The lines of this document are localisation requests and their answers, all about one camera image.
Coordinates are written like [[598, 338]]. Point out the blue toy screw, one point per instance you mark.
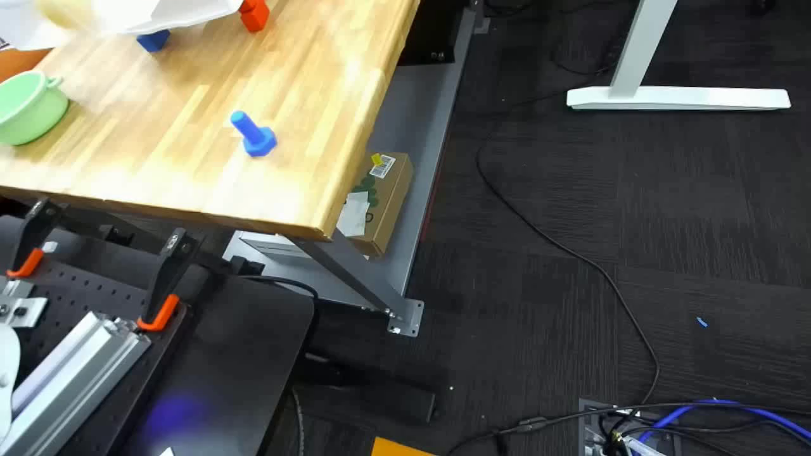
[[253, 138]]

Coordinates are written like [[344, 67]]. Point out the brown cardboard box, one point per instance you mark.
[[385, 204]]

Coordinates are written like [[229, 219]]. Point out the orange flat object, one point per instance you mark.
[[396, 447]]

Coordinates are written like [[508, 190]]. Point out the black flat panel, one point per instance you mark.
[[229, 364]]

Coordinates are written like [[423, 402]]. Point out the orange toy piece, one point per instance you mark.
[[253, 13]]

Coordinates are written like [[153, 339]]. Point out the grey floor outlet box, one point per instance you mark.
[[590, 431]]

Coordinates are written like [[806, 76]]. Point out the black metal crossbar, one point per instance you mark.
[[109, 224]]

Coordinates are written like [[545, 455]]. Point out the white desk leg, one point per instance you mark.
[[675, 96]]

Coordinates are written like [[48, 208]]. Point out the tiny blue scrap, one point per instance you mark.
[[699, 322]]

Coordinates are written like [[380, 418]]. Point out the small blue toy piece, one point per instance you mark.
[[153, 39]]

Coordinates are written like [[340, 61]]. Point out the green plastic bowl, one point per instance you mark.
[[25, 104]]

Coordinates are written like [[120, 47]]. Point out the white rounded object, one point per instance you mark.
[[6, 364]]

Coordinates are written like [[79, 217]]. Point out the grey metal table frame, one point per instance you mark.
[[413, 152]]

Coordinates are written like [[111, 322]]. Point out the aluminium extrusion rail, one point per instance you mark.
[[76, 371]]

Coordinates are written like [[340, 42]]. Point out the small metal bracket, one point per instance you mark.
[[21, 304]]

